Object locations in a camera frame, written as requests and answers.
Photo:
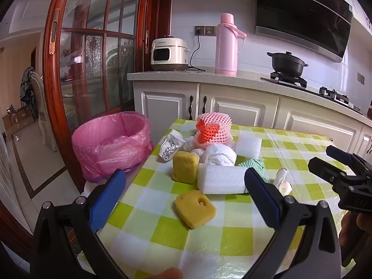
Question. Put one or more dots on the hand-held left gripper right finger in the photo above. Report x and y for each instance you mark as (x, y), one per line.
(261, 197)

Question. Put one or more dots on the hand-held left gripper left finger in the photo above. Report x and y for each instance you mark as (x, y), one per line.
(107, 197)

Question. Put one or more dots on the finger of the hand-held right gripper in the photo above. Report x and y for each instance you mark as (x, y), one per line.
(341, 153)
(322, 170)

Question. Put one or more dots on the green striped cloth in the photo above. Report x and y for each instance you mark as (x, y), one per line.
(257, 164)

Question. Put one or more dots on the large white foam block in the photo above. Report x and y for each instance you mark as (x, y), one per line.
(221, 180)

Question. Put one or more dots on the pink bagged trash bin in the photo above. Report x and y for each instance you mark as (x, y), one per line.
(116, 151)

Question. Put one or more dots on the yellow sponge block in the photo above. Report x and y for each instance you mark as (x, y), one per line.
(186, 167)

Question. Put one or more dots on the orange foam fruit net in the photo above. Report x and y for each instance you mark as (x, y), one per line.
(207, 135)

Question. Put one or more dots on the large pink foam fruit net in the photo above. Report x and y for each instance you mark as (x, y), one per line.
(215, 119)

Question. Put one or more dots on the person's right hand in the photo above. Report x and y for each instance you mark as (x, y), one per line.
(365, 223)

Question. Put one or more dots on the person's left hand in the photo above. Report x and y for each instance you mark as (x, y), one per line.
(162, 274)

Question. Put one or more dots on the small white foam block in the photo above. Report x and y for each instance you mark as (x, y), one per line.
(248, 145)

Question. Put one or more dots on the green checkered tablecloth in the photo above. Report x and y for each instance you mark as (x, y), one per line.
(162, 232)

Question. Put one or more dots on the pink foam net orange inside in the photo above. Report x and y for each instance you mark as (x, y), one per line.
(225, 140)

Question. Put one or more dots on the yellow sponge with hole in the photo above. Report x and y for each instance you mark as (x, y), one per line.
(191, 212)

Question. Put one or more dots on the crumpled patterned paper cup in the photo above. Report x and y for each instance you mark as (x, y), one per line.
(170, 148)

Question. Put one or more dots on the black gas stove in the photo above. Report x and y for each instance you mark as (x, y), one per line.
(290, 81)

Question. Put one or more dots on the black cooking pot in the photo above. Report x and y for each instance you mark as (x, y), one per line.
(286, 64)

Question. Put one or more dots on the white kitchen counter cabinet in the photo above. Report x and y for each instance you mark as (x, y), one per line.
(162, 104)

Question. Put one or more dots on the white dining chair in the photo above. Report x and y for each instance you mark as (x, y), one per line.
(40, 101)

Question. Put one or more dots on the red wooden glass door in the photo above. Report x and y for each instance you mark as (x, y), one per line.
(162, 20)
(53, 93)

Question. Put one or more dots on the cardboard box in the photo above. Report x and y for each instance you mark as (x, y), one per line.
(14, 119)

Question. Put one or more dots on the dark patterned garment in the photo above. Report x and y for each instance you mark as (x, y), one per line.
(26, 93)

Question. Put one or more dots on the white ornate chair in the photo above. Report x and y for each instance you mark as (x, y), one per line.
(116, 59)

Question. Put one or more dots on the black range hood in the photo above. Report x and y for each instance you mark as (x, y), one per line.
(296, 14)

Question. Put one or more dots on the pink thermos flask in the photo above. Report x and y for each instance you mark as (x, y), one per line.
(226, 49)

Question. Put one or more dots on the white rice cooker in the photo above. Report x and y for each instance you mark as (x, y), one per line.
(171, 52)

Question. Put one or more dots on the grey wall socket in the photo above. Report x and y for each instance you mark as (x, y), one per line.
(199, 30)
(210, 31)
(360, 78)

